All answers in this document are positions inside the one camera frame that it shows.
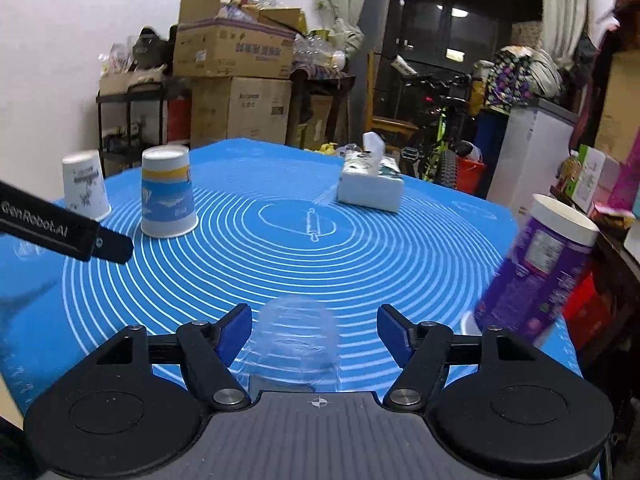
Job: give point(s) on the white tissue pack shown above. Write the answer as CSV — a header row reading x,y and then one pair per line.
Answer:
x,y
370,185

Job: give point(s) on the dark bag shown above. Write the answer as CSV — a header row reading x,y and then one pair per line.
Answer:
x,y
150,47

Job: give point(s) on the tall brown cardboard sheet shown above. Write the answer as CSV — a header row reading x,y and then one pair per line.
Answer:
x,y
620,105

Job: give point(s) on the pile of clear plastic bottles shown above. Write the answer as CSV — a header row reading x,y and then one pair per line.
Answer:
x,y
317,50

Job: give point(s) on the blue silicone baking mat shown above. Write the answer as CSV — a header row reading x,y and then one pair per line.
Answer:
x,y
360,265

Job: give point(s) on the flat cardboard box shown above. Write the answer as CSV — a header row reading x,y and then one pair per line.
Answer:
x,y
125,80

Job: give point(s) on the black shelf rack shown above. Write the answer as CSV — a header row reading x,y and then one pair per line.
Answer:
x,y
131,110

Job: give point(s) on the red box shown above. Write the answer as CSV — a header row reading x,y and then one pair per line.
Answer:
x,y
179,120

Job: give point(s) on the black and green bicycle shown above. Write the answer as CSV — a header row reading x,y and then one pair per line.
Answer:
x,y
442,130

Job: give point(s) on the white and blue paper cup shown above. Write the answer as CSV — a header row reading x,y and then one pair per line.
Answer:
x,y
167,195

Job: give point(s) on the white and green carton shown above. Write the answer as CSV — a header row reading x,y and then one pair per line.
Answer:
x,y
592,175

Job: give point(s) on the red bucket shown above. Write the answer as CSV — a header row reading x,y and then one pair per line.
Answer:
x,y
470,175

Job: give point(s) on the clear plastic cup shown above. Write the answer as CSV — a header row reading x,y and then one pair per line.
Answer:
x,y
295,340

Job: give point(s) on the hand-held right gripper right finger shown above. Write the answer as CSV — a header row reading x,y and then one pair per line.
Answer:
x,y
391,329

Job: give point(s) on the pink carton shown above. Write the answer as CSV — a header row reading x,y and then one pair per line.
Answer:
x,y
627,175

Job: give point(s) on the large closed cardboard box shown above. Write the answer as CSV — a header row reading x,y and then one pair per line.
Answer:
x,y
240,110

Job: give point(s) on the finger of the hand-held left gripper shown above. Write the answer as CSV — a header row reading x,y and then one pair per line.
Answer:
x,y
115,249

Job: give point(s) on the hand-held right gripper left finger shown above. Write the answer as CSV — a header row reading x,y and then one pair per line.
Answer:
x,y
237,327

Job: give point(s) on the white paper cup grey print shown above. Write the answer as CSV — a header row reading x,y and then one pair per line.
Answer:
x,y
86,185

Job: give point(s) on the tall purple cup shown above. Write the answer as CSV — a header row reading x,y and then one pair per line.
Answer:
x,y
535,270

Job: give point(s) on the purple patterned cloth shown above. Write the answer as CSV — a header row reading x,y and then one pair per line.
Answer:
x,y
512,77

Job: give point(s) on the dark glass door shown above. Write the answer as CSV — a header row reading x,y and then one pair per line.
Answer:
x,y
430,25

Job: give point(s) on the open cardboard box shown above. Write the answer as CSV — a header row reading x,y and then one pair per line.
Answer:
x,y
230,45

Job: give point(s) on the white chest freezer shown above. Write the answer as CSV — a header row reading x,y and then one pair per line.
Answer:
x,y
535,155

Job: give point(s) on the dark side table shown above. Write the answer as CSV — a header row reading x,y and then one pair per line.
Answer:
x,y
320,90

